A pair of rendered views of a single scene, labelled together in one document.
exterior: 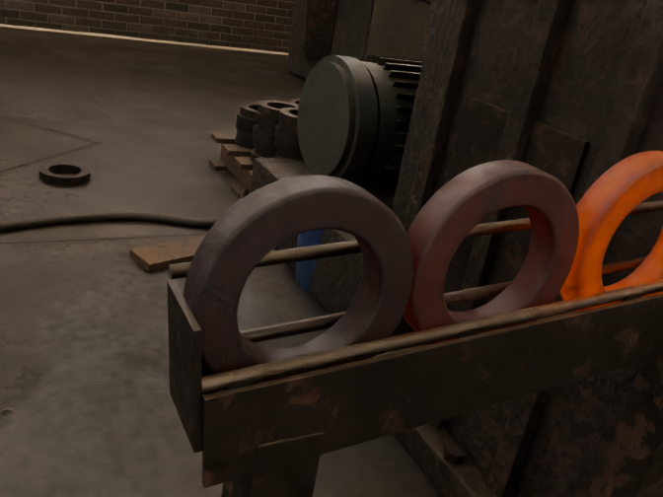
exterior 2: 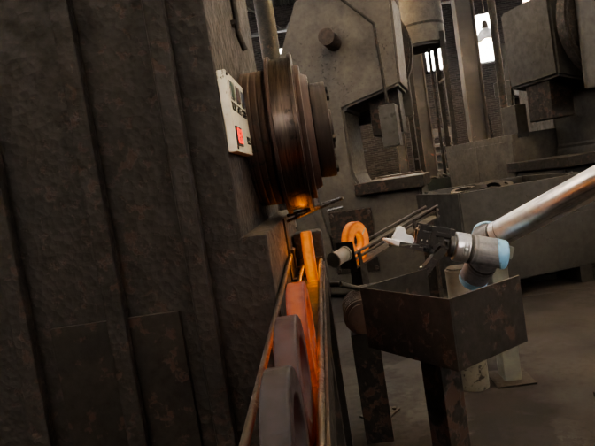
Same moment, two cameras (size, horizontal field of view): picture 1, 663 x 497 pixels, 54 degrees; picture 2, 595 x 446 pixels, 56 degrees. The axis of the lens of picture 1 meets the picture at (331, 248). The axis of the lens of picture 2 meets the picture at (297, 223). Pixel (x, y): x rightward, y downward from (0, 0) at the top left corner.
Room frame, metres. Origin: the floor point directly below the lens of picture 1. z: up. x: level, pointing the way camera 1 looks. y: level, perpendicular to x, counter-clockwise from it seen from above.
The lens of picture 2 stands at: (0.07, 0.49, 0.97)
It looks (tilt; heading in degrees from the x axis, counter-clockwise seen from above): 4 degrees down; 304
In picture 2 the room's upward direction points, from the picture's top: 9 degrees counter-clockwise
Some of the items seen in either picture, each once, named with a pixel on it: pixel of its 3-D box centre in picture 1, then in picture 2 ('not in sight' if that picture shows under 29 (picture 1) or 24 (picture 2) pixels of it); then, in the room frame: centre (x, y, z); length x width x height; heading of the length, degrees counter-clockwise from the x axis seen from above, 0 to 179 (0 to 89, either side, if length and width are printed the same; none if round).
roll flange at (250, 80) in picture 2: not in sight; (265, 139); (1.07, -0.88, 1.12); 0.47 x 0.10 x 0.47; 121
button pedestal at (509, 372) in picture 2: not in sight; (501, 308); (0.72, -1.88, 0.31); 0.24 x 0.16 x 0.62; 121
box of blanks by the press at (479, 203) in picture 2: not in sight; (500, 231); (1.15, -3.68, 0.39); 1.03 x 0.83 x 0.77; 46
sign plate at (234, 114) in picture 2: not in sight; (236, 117); (0.92, -0.57, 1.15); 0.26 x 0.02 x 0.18; 121
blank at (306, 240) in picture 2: not in sight; (309, 256); (1.03, -0.95, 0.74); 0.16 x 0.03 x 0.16; 122
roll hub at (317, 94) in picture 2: not in sight; (324, 129); (0.92, -0.97, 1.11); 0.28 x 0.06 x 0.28; 121
